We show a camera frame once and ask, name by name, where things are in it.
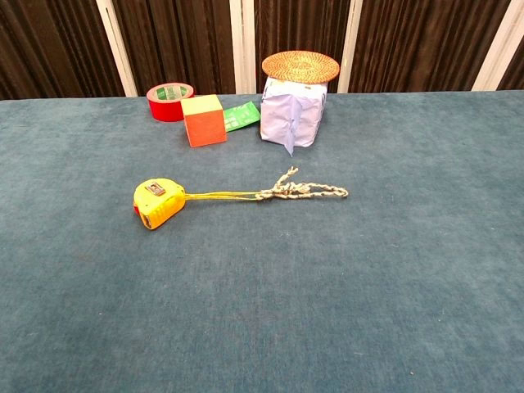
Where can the orange and yellow cube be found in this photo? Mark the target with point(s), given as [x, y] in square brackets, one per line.
[204, 125]

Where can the red tape roll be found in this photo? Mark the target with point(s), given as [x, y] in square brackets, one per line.
[163, 107]

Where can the dark brown curtain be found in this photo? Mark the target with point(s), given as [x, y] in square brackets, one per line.
[180, 41]

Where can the light purple tissue pack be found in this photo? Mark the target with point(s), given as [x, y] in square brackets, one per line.
[289, 117]

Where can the woven rattan coaster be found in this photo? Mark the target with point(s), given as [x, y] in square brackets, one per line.
[301, 66]

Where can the blue table cloth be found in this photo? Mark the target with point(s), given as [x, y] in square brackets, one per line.
[262, 286]

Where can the yellow tape measure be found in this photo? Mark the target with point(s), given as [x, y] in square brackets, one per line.
[159, 202]

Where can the green packet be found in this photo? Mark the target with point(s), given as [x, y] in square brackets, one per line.
[241, 116]

